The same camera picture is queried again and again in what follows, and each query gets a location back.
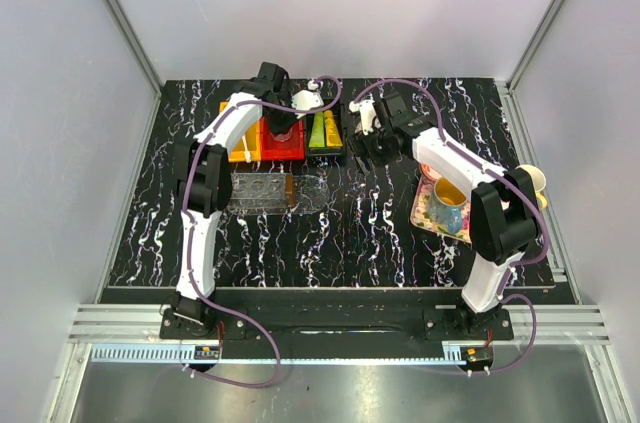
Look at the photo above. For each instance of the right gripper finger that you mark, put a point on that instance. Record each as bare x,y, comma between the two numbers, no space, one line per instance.
356,141
362,164

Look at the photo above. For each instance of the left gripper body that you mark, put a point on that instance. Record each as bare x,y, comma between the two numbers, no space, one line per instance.
280,120

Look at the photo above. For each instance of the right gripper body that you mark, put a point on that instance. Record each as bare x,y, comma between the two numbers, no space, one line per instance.
379,147

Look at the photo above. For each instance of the clear acrylic toothbrush holder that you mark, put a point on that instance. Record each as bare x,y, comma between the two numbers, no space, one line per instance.
262,192

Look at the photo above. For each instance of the clear plastic cup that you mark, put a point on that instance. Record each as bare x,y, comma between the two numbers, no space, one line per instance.
283,137

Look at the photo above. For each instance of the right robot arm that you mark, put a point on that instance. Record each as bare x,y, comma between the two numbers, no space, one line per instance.
505,219

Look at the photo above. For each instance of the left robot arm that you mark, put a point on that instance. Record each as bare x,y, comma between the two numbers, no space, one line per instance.
204,182

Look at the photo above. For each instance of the yellow toothpaste tube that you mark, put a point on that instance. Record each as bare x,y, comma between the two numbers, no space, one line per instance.
332,134

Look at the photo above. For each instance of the green toothpaste tube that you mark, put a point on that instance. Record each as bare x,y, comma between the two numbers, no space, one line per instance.
317,136

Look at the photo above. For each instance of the white toothbrush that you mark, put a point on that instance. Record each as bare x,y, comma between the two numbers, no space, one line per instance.
246,150

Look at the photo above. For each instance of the clear acrylic oval tray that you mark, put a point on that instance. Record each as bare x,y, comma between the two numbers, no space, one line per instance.
311,192

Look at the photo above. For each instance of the floral rectangular tray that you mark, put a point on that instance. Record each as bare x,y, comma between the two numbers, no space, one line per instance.
421,218

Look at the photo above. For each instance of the red plastic bin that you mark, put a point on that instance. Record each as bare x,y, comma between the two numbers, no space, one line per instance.
294,149

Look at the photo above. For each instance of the black plastic bin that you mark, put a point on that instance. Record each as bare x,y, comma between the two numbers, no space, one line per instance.
338,111

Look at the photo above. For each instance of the red patterned bowl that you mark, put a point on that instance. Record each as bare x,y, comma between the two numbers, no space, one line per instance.
429,173

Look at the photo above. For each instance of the orange plastic bin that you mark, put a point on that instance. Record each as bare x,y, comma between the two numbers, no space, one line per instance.
240,148

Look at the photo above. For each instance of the blue mug yellow inside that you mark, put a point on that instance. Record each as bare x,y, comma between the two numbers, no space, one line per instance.
447,207

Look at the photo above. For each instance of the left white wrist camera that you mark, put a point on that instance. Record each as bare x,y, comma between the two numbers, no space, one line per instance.
306,102

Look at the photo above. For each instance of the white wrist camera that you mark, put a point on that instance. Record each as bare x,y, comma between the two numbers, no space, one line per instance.
306,102
365,109

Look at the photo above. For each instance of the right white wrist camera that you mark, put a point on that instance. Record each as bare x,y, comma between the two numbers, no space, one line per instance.
365,109

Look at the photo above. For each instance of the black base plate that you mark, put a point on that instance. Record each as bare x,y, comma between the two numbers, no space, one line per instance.
425,314

